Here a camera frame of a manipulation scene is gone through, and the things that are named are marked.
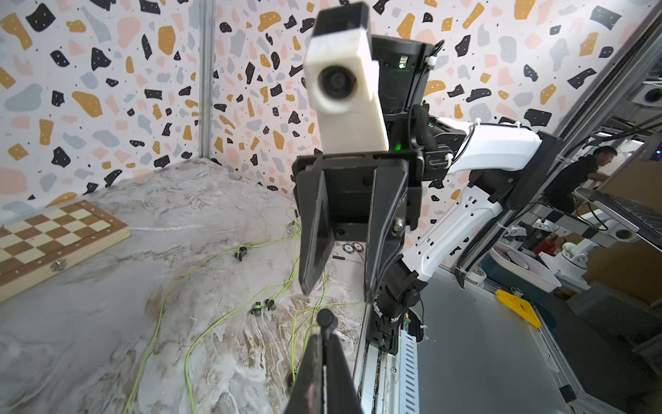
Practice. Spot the yellow plastic bracket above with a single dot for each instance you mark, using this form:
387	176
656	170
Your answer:
520	306

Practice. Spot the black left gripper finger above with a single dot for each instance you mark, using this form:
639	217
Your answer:
324	383
317	237
386	223

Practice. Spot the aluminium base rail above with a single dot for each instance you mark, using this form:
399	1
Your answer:
386	371

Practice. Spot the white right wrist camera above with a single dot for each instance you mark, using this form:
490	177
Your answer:
342	80

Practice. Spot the person in black shirt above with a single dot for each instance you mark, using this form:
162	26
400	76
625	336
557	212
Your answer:
559	193

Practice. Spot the wooden chessboard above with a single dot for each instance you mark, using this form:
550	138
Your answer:
37	248

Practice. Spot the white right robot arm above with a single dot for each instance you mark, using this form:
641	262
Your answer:
496	170

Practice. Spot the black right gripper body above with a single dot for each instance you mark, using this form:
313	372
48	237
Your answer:
428	146

